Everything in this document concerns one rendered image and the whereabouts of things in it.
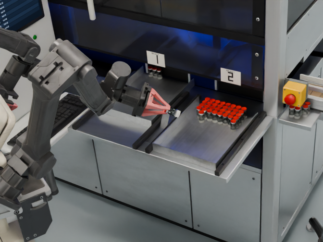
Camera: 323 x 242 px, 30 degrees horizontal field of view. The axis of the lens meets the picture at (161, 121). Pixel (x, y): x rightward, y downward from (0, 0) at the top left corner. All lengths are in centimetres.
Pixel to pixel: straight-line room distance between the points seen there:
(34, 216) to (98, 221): 136
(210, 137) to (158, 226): 102
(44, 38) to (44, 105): 126
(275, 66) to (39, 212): 98
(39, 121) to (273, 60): 103
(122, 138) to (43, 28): 64
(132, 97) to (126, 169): 125
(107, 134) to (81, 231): 99
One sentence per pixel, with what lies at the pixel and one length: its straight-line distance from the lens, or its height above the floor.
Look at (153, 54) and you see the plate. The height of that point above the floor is 104.
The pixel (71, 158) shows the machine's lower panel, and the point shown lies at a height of 28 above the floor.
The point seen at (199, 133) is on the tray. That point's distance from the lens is 227.
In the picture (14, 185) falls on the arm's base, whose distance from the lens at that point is 165.
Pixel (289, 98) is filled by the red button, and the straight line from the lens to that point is 223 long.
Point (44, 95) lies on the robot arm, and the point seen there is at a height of 153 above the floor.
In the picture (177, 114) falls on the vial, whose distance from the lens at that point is 182.
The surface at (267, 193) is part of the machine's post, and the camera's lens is 261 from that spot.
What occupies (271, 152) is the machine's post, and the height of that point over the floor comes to 71.
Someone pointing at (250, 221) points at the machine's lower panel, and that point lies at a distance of 277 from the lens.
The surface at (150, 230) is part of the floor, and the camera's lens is 315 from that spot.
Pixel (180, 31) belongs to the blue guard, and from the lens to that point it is 236.
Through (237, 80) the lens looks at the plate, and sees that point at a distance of 233.
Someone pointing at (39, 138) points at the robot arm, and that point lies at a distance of 153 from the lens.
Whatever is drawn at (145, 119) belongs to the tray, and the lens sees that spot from 231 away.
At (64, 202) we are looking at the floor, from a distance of 340.
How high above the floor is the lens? 224
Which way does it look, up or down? 35 degrees down
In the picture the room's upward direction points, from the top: 6 degrees counter-clockwise
